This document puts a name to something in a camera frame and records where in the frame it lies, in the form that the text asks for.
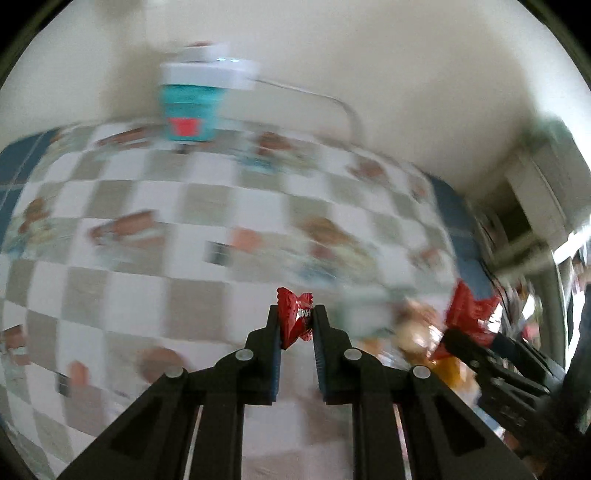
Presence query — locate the red small snack packet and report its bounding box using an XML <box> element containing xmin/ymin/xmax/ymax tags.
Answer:
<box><xmin>444</xmin><ymin>280</ymin><xmax>501</xmax><ymax>347</ymax></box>

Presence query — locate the white power cable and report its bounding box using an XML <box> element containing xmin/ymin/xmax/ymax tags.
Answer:
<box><xmin>255</xmin><ymin>78</ymin><xmax>366</xmax><ymax>144</ymax></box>

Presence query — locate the blue bed sheet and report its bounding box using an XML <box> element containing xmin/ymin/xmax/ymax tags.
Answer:
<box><xmin>427</xmin><ymin>175</ymin><xmax>494</xmax><ymax>300</ymax></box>

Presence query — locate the red candy wrapper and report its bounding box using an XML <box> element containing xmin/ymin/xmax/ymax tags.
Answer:
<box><xmin>276</xmin><ymin>287</ymin><xmax>314</xmax><ymax>350</ymax></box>

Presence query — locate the teal box with red label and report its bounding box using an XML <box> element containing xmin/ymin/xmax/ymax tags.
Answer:
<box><xmin>160</xmin><ymin>84</ymin><xmax>225</xmax><ymax>142</ymax></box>

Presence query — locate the white power adapter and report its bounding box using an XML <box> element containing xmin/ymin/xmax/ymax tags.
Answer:
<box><xmin>160</xmin><ymin>43</ymin><xmax>260</xmax><ymax>90</ymax></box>

